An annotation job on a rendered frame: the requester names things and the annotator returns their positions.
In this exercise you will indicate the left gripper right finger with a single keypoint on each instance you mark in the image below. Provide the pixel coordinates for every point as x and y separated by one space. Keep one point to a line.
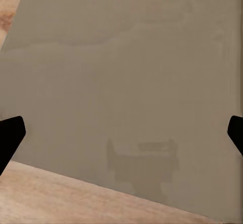
235 131

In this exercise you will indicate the coffee table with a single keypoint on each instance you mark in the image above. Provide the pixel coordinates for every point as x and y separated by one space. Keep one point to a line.
134 96

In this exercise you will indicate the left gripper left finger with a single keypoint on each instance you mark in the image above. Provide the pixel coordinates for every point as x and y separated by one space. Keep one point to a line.
12 132

